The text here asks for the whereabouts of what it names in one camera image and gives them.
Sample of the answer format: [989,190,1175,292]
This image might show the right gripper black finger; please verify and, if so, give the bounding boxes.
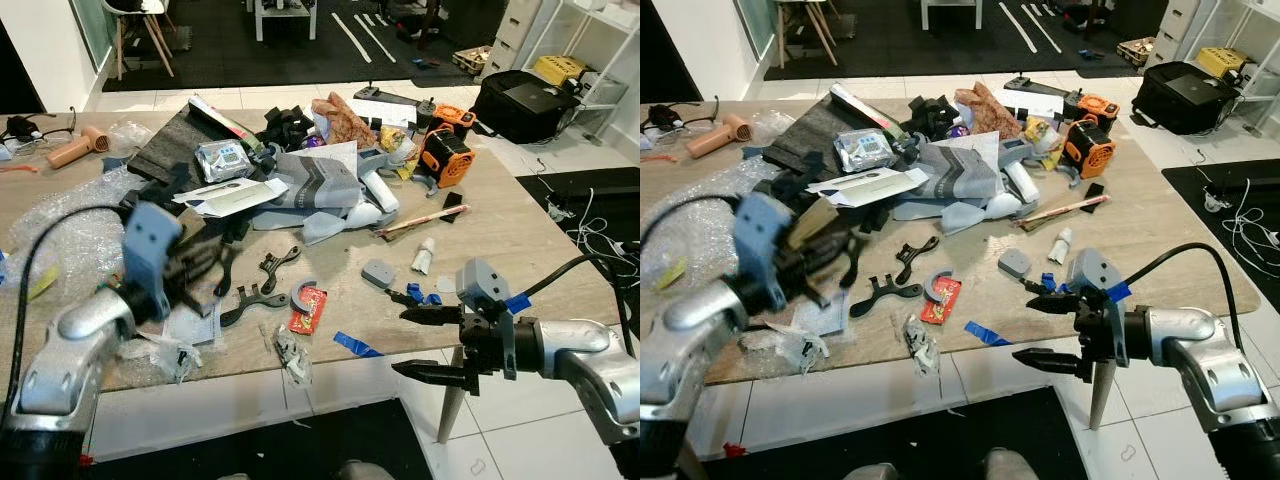
[1022,289,1082,315]
[400,305,467,329]
[1011,346,1087,380]
[391,360,474,392]

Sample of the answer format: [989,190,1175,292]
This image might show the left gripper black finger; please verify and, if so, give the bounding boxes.
[824,230,873,267]
[196,270,237,307]
[816,262,865,303]
[203,240,243,277]

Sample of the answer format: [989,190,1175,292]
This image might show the wooden table leg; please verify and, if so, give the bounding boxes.
[436,345,467,445]
[1089,358,1117,432]

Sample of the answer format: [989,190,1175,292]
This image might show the black forked plastic part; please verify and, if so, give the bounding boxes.
[219,282,292,330]
[849,277,927,320]

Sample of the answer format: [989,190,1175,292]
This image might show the white paper leaflet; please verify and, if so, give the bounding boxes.
[790,290,853,337]
[160,295,223,347]

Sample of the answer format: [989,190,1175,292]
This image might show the black wrench shaped part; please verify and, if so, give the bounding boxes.
[257,244,302,297]
[894,235,942,287]

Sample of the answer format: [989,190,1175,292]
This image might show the flat white cardboard box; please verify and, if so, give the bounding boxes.
[804,167,932,210]
[171,177,292,218]

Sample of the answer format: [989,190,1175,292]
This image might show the blue tape strip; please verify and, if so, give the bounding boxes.
[332,329,384,360]
[964,319,1012,349]

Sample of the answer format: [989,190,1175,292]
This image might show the crumpled clear plastic bag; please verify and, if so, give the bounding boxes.
[760,323,833,377]
[118,330,203,387]

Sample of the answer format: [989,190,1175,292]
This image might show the thin pink wooden stick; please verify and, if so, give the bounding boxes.
[377,204,472,239]
[1014,193,1112,227]

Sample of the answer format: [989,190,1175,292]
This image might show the red snack packet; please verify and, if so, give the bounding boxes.
[289,286,330,335]
[919,276,964,327]

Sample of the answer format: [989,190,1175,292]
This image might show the silver foil packet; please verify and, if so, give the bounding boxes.
[192,140,252,184]
[832,128,895,174]

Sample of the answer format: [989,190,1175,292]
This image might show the small clear bag black parts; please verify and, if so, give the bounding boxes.
[271,324,314,387]
[902,314,944,377]

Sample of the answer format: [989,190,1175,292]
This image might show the grey robot foot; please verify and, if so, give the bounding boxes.
[338,459,398,480]
[984,447,1048,480]

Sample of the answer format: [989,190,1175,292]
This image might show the pale blue plastic piece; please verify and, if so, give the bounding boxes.
[938,197,1013,238]
[299,203,383,247]

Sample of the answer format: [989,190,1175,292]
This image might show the clear bubble wrap sheet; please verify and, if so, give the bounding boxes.
[0,168,151,336]
[640,160,751,301]

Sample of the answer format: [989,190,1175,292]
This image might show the dark grey felt mat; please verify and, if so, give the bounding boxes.
[127,104,276,188]
[767,94,906,178]

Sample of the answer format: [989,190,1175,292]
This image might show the white plastic tube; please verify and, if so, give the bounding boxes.
[1002,160,1042,207]
[360,170,402,217]

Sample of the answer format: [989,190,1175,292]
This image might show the grey pulp packaging tray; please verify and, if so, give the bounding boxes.
[893,133,1007,209]
[250,142,367,219]

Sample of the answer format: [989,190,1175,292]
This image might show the long white printed box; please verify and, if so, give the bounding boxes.
[829,82,907,143]
[187,94,267,158]

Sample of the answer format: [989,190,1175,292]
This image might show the yellow paper scrap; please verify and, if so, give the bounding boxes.
[654,257,690,293]
[28,264,62,303]

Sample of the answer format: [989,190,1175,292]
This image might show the black floor mat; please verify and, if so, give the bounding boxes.
[700,384,1093,480]
[514,166,641,333]
[1160,157,1280,306]
[84,397,433,480]

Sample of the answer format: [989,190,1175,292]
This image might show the tan handheld blower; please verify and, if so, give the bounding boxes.
[685,112,754,160]
[47,126,112,170]

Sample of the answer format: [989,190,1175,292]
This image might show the yellow snack packet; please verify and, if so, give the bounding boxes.
[377,124,422,182]
[1019,114,1064,172]

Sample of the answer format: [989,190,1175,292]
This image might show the brown crumpled paper bag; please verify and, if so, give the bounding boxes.
[952,81,1024,140]
[311,92,380,150]

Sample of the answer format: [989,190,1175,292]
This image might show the black rug white stripes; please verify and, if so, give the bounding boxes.
[100,0,483,94]
[764,0,1143,83]

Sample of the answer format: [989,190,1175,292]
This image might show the white paper sheet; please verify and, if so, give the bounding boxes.
[1004,87,1067,120]
[349,96,418,128]

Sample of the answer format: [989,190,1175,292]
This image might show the small orange black tool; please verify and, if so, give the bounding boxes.
[429,102,477,132]
[1074,92,1120,122]

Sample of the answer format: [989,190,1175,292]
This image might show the black backpack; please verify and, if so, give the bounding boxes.
[469,69,582,145]
[1131,61,1247,137]

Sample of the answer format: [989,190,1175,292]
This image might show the white chair wooden legs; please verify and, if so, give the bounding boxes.
[774,0,842,70]
[100,0,177,82]

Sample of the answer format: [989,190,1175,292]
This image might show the small white table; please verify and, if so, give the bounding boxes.
[919,0,987,32]
[249,0,322,43]

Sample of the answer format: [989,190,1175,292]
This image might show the white drawer unit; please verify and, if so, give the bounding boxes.
[482,0,542,78]
[1144,0,1202,67]

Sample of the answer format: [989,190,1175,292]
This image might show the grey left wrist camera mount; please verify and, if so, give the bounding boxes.
[733,191,797,314]
[122,200,184,321]

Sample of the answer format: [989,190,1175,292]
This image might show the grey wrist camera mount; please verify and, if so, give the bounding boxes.
[122,200,184,321]
[733,191,797,314]
[1067,247,1131,368]
[455,258,519,382]

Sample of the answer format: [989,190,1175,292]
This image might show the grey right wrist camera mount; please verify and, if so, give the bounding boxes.
[1067,247,1131,368]
[455,258,519,382]

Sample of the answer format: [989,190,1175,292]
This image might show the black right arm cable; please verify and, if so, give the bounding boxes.
[1125,242,1244,353]
[515,253,637,361]

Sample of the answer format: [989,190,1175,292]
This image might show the black tangled strap bundle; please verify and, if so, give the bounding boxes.
[904,94,958,142]
[263,104,318,153]

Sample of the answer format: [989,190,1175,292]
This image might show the white cable tangle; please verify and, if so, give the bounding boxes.
[543,183,641,293]
[1198,160,1280,253]

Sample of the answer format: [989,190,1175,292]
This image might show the black device with cables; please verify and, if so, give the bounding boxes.
[644,100,721,133]
[0,108,77,148]

